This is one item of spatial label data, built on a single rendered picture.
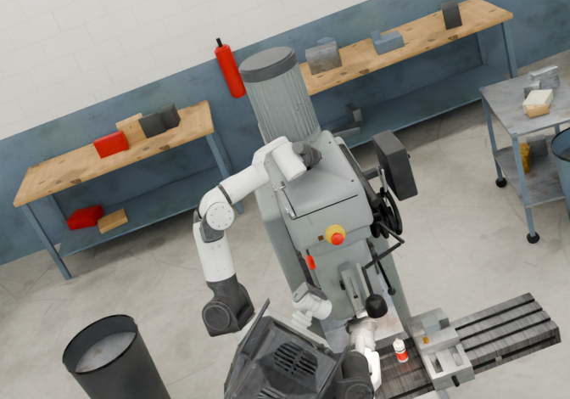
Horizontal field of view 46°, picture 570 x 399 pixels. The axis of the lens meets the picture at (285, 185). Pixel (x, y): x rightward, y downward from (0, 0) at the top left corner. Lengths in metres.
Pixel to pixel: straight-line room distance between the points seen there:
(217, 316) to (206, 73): 4.65
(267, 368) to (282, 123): 0.85
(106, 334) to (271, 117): 2.51
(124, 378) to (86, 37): 3.32
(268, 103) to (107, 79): 4.28
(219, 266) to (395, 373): 1.05
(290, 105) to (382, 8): 4.35
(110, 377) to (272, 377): 2.31
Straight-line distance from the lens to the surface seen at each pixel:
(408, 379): 2.69
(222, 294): 1.96
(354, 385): 2.01
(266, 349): 1.86
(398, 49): 6.00
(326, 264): 2.29
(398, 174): 2.53
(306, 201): 2.02
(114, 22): 6.32
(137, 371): 4.18
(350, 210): 2.05
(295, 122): 2.30
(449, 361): 2.62
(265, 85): 2.24
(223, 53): 6.23
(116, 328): 4.44
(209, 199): 1.89
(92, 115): 6.57
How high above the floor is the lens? 2.87
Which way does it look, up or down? 27 degrees down
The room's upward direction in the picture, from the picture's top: 21 degrees counter-clockwise
